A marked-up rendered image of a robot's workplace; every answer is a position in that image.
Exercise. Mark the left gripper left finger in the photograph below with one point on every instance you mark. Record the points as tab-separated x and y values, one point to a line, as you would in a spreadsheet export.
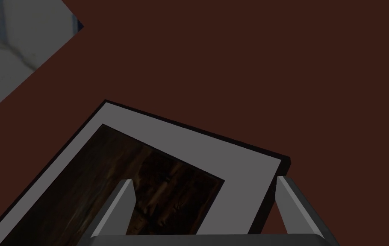
116	213

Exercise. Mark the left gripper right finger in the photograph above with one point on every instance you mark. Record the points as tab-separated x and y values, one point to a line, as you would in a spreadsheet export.
295	208

